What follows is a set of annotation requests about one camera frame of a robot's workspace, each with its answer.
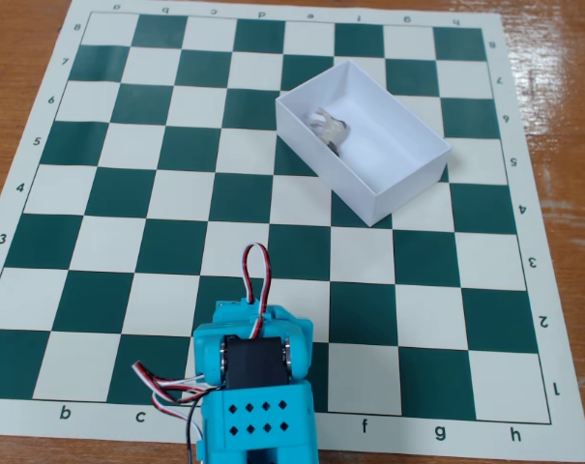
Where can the grey white toy horse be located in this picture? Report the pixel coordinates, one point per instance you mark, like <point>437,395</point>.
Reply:
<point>331,129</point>

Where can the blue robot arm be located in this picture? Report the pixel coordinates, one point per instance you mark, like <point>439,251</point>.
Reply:
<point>255,415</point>

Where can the white open cardboard box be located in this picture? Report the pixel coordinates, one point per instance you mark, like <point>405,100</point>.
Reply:
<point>403,159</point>

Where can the green white chessboard mat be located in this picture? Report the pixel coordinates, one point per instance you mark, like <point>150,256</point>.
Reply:
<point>103,309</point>

